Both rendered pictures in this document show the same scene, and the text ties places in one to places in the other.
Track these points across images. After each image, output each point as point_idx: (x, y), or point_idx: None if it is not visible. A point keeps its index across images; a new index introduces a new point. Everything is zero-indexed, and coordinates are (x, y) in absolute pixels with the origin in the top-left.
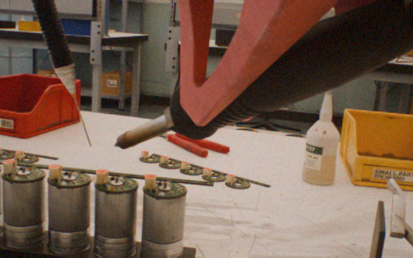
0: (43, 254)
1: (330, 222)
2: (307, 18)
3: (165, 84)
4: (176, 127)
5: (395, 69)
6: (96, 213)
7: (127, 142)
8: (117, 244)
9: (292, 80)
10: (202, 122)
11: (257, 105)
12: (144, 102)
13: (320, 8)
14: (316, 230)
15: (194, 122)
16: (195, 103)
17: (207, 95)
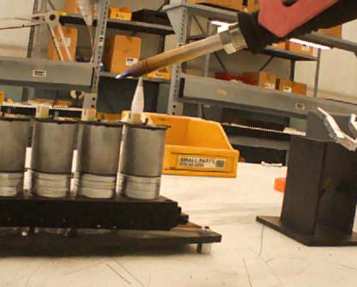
0: (40, 200)
1: (185, 193)
2: None
3: None
4: (247, 41)
5: (52, 114)
6: (89, 150)
7: (149, 67)
8: (112, 181)
9: None
10: (285, 33)
11: (329, 21)
12: None
13: None
14: (184, 197)
15: (277, 32)
16: (281, 19)
17: (298, 12)
